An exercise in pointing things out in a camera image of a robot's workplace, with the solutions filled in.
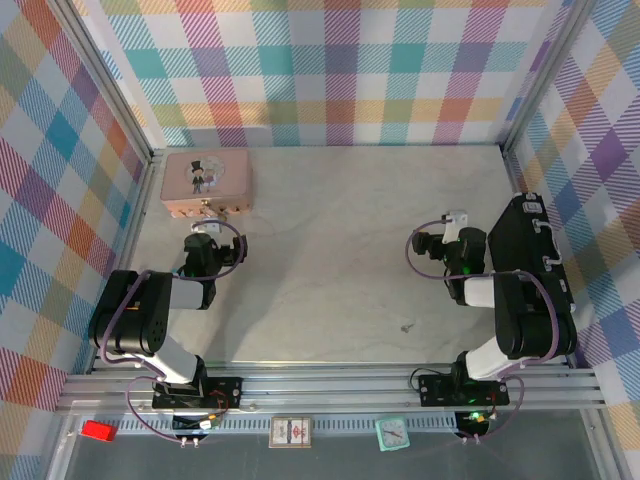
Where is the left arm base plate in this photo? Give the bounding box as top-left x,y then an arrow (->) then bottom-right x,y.
151,375 -> 245,410

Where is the aluminium cross rail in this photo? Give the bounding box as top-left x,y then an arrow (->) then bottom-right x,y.
57,362 -> 609,416

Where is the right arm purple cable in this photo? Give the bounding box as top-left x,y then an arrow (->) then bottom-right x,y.
405,218 -> 559,444

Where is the pink tin box couple print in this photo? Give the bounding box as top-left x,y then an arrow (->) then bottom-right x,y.
160,149 -> 255,220

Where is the small black controller board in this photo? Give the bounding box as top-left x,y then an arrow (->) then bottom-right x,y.
172,413 -> 221,435
455,409 -> 494,434

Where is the teal alarm clock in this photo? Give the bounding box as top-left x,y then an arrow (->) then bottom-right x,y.
374,416 -> 411,453

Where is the aluminium corner post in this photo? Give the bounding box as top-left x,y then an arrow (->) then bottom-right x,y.
47,0 -> 166,164
499,0 -> 599,156

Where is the red plastic block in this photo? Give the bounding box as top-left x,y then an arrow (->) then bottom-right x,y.
80,419 -> 119,444

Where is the grey slotted cable duct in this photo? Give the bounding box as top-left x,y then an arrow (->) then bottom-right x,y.
117,417 -> 459,434

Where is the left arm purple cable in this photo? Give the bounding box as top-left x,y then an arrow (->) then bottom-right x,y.
97,219 -> 250,444

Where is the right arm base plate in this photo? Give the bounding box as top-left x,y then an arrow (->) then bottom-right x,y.
417,373 -> 511,407

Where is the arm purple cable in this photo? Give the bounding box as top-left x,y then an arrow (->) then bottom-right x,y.
97,219 -> 250,444
405,218 -> 559,444

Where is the playing card box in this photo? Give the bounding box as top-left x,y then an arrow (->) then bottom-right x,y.
268,416 -> 314,450

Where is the black hard case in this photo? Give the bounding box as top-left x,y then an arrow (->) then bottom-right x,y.
487,192 -> 577,315

